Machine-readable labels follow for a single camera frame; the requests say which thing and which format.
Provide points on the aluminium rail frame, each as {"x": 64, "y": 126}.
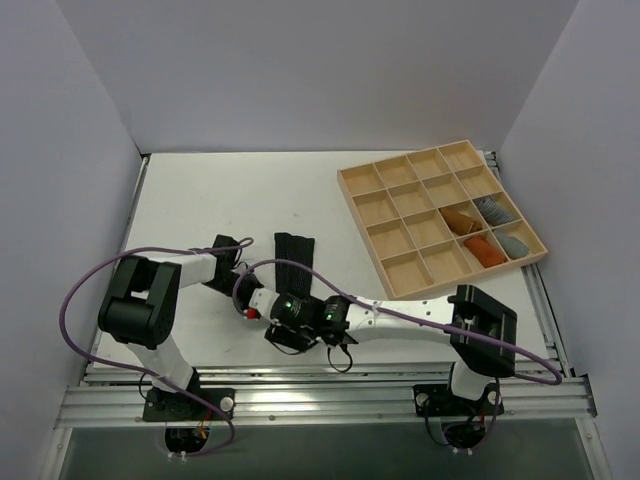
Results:
{"x": 363, "y": 422}

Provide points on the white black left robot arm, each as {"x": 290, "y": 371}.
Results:
{"x": 140, "y": 304}

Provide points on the grey striped rolled cloth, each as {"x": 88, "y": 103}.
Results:
{"x": 493, "y": 213}

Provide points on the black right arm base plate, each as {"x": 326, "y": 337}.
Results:
{"x": 437, "y": 400}

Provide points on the black pinstriped underwear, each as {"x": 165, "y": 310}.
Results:
{"x": 289, "y": 277}

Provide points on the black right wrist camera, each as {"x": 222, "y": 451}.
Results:
{"x": 286, "y": 309}

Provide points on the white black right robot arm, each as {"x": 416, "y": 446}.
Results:
{"x": 480, "y": 329}

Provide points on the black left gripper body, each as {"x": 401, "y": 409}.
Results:
{"x": 248, "y": 286}

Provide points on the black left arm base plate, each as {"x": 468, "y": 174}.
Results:
{"x": 162, "y": 406}

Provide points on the wooden compartment tray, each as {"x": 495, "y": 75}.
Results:
{"x": 437, "y": 218}

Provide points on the brown rolled cloth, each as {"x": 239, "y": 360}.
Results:
{"x": 459, "y": 223}

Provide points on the orange rolled cloth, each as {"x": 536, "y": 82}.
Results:
{"x": 487, "y": 255}

